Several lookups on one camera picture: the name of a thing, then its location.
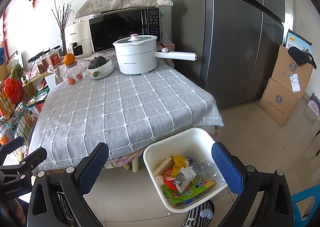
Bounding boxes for green onion rings bag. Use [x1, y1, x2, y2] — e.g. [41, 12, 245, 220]
[163, 177, 216, 205]

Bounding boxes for red white triangular container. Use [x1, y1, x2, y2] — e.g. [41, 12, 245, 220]
[163, 166, 180, 191]

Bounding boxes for white trash bin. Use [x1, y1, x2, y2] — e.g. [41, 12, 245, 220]
[143, 128, 227, 213]

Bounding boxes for person's left hand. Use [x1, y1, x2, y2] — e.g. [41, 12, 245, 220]
[5, 199, 27, 224]

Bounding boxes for blue plastic stool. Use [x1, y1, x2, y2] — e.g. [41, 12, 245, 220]
[291, 184, 320, 227]

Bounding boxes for red mesh bag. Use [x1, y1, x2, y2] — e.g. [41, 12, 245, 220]
[3, 78, 24, 105]

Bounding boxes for striped slipper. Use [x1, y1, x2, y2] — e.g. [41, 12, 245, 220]
[182, 200, 215, 227]

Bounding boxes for clear crushed plastic bottle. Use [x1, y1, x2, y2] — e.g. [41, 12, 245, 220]
[193, 162, 226, 183]

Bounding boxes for red lidded glass jar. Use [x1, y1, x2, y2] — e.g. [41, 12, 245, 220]
[48, 49, 61, 68]

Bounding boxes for lower cardboard box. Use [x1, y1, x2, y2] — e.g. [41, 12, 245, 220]
[258, 78, 298, 127]

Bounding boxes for cardboard box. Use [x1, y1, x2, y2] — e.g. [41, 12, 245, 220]
[258, 78, 298, 127]
[271, 46, 313, 99]

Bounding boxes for orange fruit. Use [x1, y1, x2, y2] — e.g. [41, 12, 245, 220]
[63, 54, 76, 66]

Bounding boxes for grey checked tablecloth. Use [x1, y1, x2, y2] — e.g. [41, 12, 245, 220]
[29, 61, 223, 171]

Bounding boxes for small white blue box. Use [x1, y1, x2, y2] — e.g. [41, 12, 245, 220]
[308, 93, 320, 118]

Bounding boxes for green lime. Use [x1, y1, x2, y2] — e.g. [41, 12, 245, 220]
[92, 71, 99, 77]

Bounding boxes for beige snack packet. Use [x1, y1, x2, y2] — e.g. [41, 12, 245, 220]
[153, 157, 173, 177]

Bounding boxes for dark green squash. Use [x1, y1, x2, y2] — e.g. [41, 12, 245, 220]
[88, 56, 107, 69]

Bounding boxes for white air fryer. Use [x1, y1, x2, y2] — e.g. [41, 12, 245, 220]
[65, 20, 93, 58]

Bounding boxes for upper cardboard box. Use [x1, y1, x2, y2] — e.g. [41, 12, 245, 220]
[271, 46, 313, 99]

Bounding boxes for dried branches in vase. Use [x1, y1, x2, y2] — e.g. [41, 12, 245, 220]
[52, 0, 74, 56]

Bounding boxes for black cap on box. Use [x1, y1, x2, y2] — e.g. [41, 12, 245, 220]
[288, 46, 317, 69]

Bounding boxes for white electric cooking pot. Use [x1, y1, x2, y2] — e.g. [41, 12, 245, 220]
[113, 34, 197, 75]

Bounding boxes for black microwave oven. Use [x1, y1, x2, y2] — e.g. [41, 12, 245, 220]
[89, 8, 161, 53]

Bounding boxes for blue printed box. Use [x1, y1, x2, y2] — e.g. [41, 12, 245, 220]
[285, 30, 313, 54]

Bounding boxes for dark grey refrigerator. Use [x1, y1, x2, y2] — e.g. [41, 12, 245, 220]
[171, 0, 285, 108]

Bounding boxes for floral cloth cover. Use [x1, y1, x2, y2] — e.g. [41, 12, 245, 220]
[75, 0, 173, 19]

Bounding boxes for black wire rack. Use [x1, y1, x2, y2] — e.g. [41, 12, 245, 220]
[1, 77, 49, 146]

